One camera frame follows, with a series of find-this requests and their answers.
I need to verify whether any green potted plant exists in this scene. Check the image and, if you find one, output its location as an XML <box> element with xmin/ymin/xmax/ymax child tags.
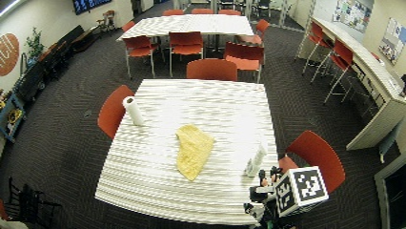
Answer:
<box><xmin>22</xmin><ymin>26</ymin><xmax>45</xmax><ymax>63</ymax></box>

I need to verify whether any long white counter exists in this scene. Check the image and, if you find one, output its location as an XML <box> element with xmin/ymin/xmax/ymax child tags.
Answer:
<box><xmin>295</xmin><ymin>16</ymin><xmax>406</xmax><ymax>152</ymax></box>

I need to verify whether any colourful framed picture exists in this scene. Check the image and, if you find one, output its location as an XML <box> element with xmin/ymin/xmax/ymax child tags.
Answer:
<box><xmin>0</xmin><ymin>91</ymin><xmax>26</xmax><ymax>143</ymax></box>

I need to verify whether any dark wall screen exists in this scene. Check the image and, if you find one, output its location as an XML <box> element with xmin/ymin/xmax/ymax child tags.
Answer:
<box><xmin>70</xmin><ymin>0</ymin><xmax>114</xmax><ymax>16</ymax></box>

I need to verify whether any black bench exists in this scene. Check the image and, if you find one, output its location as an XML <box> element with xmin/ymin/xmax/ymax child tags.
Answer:
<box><xmin>37</xmin><ymin>24</ymin><xmax>102</xmax><ymax>80</ymax></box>

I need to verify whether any round orange wall sign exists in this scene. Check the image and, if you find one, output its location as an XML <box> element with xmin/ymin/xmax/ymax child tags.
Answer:
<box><xmin>0</xmin><ymin>32</ymin><xmax>21</xmax><ymax>77</ymax></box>

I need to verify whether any red plastic chair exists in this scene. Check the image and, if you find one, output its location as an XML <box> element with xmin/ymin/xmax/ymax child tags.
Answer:
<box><xmin>276</xmin><ymin>130</ymin><xmax>346</xmax><ymax>196</ymax></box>
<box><xmin>95</xmin><ymin>84</ymin><xmax>135</xmax><ymax>140</ymax></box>
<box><xmin>185</xmin><ymin>58</ymin><xmax>238</xmax><ymax>82</ymax></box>

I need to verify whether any white paper towel roll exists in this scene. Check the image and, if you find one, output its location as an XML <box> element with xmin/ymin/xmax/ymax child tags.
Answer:
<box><xmin>121</xmin><ymin>95</ymin><xmax>146</xmax><ymax>127</ymax></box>

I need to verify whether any white spray bottle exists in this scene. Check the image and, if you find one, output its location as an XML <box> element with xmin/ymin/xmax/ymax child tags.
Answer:
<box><xmin>243</xmin><ymin>144</ymin><xmax>267</xmax><ymax>178</ymax></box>

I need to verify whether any wooden armchair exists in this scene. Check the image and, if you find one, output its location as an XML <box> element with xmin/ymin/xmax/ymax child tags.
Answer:
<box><xmin>94</xmin><ymin>10</ymin><xmax>118</xmax><ymax>33</ymax></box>

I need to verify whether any yellow cloth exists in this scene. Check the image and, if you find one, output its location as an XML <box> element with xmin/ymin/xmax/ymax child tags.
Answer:
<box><xmin>175</xmin><ymin>123</ymin><xmax>215</xmax><ymax>182</ymax></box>

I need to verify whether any black metal chair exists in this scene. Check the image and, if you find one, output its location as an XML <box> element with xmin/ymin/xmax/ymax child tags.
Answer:
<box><xmin>2</xmin><ymin>177</ymin><xmax>63</xmax><ymax>229</ymax></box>

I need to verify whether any white marker cube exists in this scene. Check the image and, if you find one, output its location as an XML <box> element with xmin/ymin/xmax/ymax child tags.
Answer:
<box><xmin>272</xmin><ymin>165</ymin><xmax>330</xmax><ymax>219</ymax></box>

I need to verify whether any black cabinet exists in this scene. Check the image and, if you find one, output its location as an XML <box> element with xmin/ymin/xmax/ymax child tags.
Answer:
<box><xmin>12</xmin><ymin>60</ymin><xmax>48</xmax><ymax>103</ymax></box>

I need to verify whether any red bar stool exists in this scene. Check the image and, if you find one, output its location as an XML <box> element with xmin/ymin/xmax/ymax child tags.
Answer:
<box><xmin>300</xmin><ymin>21</ymin><xmax>336</xmax><ymax>76</ymax></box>
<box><xmin>310</xmin><ymin>38</ymin><xmax>355</xmax><ymax>105</ymax></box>

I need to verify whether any long white table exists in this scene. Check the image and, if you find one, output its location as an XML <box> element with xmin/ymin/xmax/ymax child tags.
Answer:
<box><xmin>117</xmin><ymin>13</ymin><xmax>255</xmax><ymax>42</ymax></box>

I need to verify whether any colourful wall poster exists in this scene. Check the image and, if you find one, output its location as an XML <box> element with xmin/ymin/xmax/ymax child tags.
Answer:
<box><xmin>376</xmin><ymin>17</ymin><xmax>406</xmax><ymax>66</ymax></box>
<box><xmin>332</xmin><ymin>0</ymin><xmax>375</xmax><ymax>33</ymax></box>

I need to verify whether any grey door frame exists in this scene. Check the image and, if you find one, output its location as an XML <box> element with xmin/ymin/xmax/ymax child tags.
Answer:
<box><xmin>372</xmin><ymin>155</ymin><xmax>406</xmax><ymax>229</ymax></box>

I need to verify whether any group of red chairs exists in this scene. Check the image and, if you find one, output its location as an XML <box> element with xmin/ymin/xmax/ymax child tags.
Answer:
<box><xmin>121</xmin><ymin>8</ymin><xmax>271</xmax><ymax>84</ymax></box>

